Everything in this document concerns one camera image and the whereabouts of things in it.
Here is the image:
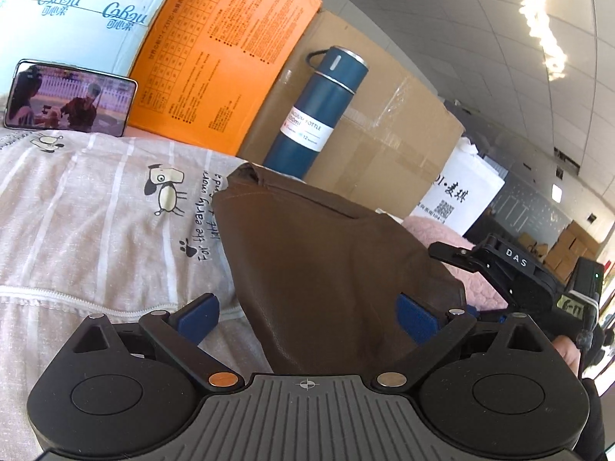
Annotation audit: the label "brown leather garment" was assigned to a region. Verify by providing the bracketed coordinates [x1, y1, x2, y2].
[213, 163, 465, 377]

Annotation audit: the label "right hand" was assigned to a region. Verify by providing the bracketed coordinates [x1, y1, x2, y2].
[552, 335, 581, 377]

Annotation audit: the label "pink knitted sweater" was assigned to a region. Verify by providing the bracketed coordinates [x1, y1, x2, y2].
[400, 215, 511, 313]

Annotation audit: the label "stacked cardboard boxes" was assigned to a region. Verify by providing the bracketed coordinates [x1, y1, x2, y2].
[517, 222, 599, 283]

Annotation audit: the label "white cartoon print bedsheet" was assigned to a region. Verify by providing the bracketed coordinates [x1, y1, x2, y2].
[1, 129, 269, 460]

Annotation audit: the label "white tote bag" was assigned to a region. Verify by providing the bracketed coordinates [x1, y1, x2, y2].
[411, 136, 505, 235]

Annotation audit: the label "large cardboard box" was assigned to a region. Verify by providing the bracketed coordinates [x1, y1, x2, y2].
[238, 12, 463, 217]

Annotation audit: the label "blue thermos bottle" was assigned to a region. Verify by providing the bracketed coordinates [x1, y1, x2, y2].
[263, 46, 369, 179]

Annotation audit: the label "black smartphone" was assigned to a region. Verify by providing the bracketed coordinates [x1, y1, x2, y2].
[4, 60, 138, 138]

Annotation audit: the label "orange printed box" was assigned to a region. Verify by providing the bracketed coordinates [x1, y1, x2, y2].
[128, 0, 322, 155]

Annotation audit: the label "light blue foam board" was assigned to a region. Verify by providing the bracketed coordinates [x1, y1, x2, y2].
[1, 0, 165, 95]

